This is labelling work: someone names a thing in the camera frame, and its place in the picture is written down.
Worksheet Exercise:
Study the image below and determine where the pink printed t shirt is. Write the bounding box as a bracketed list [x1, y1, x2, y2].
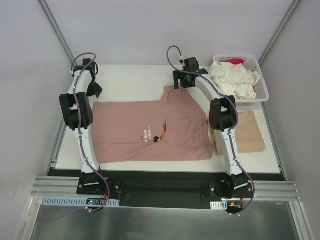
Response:
[91, 85, 214, 164]

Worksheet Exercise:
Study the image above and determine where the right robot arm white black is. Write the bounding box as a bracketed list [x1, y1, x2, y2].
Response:
[172, 69, 248, 199]

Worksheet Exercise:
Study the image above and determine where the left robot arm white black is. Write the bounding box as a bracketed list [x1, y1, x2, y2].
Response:
[59, 69, 106, 195]

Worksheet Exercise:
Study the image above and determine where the cream crumpled t shirt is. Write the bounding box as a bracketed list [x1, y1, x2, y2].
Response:
[209, 61, 261, 100]

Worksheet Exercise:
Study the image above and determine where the magenta t shirt in basket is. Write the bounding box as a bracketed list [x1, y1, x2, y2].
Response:
[220, 58, 245, 65]

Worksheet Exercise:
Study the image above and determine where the white plastic laundry basket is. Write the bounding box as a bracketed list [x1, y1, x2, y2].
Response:
[212, 54, 270, 103]

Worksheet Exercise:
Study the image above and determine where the folded beige t shirt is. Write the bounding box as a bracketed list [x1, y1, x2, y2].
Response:
[211, 110, 266, 156]

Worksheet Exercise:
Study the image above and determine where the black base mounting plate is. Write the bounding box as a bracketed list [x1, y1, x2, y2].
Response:
[76, 170, 255, 210]

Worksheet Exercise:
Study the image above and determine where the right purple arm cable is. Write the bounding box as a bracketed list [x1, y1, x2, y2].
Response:
[166, 45, 256, 218]

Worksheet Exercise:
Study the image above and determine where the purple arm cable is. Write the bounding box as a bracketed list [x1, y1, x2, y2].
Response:
[69, 52, 112, 213]
[166, 45, 256, 218]

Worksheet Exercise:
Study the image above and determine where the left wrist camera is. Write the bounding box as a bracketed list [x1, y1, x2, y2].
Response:
[82, 58, 96, 69]

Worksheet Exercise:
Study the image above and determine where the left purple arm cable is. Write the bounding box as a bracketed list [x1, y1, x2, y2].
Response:
[69, 52, 112, 213]

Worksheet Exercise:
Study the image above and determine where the left aluminium frame post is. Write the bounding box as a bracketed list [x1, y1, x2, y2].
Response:
[37, 0, 75, 65]

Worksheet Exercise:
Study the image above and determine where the aluminium frame post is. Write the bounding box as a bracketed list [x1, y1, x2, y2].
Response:
[258, 0, 303, 66]
[37, 0, 75, 65]

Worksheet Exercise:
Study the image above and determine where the left white cable duct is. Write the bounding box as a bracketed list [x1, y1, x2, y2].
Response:
[42, 196, 120, 208]

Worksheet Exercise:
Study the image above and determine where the white cable duct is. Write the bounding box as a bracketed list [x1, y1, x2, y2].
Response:
[42, 196, 120, 208]
[210, 200, 228, 211]

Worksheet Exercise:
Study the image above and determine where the right white cable duct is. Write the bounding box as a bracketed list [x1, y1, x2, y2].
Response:
[210, 200, 228, 211]

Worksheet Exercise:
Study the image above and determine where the right aluminium frame post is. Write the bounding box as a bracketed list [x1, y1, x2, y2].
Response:
[258, 0, 303, 66]

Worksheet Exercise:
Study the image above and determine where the aluminium front rail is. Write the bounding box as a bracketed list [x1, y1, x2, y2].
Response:
[31, 176, 302, 202]

